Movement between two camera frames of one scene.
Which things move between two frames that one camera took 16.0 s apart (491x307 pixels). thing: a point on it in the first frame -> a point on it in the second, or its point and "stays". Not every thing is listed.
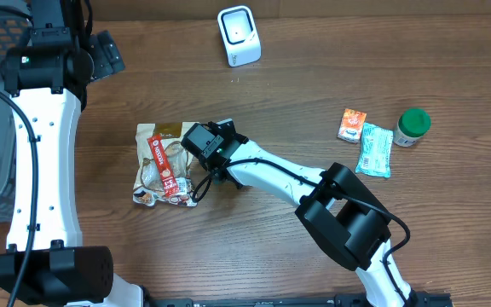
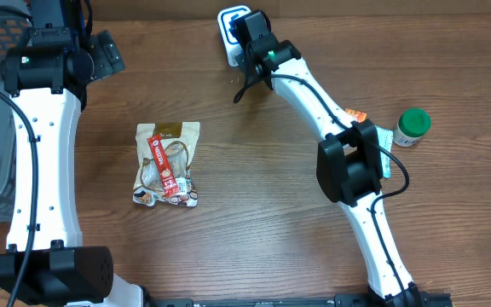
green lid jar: [413, 124] stays
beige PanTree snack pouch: [147, 190] stays
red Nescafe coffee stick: [164, 172] stays
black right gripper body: [226, 180] -> [243, 60]
